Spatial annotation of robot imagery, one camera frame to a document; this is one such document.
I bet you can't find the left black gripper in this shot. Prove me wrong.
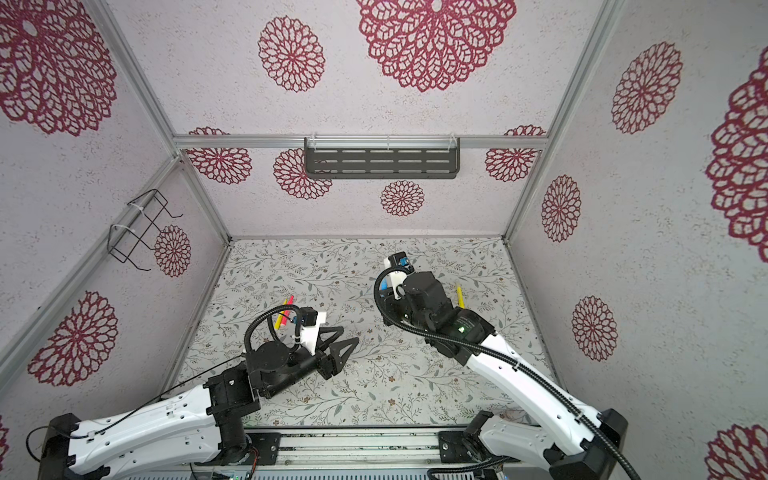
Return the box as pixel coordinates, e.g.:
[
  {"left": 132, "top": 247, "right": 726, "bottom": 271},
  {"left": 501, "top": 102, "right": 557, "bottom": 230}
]
[{"left": 266, "top": 326, "right": 359, "bottom": 401}]

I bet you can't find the pink highlighter pen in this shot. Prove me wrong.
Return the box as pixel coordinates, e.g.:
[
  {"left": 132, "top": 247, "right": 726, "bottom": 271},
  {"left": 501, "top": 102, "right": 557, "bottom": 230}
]
[{"left": 282, "top": 295, "right": 294, "bottom": 320}]

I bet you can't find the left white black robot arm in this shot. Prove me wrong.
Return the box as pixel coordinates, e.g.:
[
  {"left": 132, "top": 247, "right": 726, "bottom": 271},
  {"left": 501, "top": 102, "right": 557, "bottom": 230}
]
[{"left": 37, "top": 327, "right": 359, "bottom": 479}]

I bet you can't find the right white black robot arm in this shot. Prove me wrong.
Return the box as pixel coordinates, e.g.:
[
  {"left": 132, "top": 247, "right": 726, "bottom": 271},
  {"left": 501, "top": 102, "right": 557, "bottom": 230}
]
[{"left": 377, "top": 272, "right": 639, "bottom": 479}]

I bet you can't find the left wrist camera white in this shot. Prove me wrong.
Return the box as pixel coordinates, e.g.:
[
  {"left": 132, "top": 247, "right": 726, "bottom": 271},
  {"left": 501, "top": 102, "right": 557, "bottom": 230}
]
[{"left": 298, "top": 307, "right": 327, "bottom": 355}]

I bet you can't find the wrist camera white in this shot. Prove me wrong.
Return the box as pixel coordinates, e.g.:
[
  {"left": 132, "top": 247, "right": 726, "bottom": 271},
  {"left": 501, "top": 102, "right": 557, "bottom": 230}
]
[
  {"left": 380, "top": 251, "right": 414, "bottom": 300},
  {"left": 298, "top": 307, "right": 327, "bottom": 355}
]

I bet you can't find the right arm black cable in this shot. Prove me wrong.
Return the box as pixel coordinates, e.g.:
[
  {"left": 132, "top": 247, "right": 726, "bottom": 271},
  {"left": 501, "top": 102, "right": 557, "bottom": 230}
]
[{"left": 373, "top": 266, "right": 643, "bottom": 480}]

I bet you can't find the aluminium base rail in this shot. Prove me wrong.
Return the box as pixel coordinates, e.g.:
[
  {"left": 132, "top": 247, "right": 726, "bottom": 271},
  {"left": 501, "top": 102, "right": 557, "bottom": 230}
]
[{"left": 179, "top": 425, "right": 481, "bottom": 472}]

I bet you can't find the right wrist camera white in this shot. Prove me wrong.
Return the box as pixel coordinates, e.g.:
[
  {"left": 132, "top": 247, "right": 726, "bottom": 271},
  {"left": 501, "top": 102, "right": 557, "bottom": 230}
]
[{"left": 380, "top": 251, "right": 414, "bottom": 300}]

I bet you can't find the dark grey wall shelf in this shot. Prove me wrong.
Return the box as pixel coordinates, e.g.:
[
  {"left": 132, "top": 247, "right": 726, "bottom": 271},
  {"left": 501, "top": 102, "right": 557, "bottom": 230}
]
[{"left": 304, "top": 137, "right": 461, "bottom": 180}]

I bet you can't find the black wire wall basket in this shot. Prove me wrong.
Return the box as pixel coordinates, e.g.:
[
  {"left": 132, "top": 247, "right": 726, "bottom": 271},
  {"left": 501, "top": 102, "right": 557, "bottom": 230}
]
[{"left": 106, "top": 188, "right": 183, "bottom": 272}]

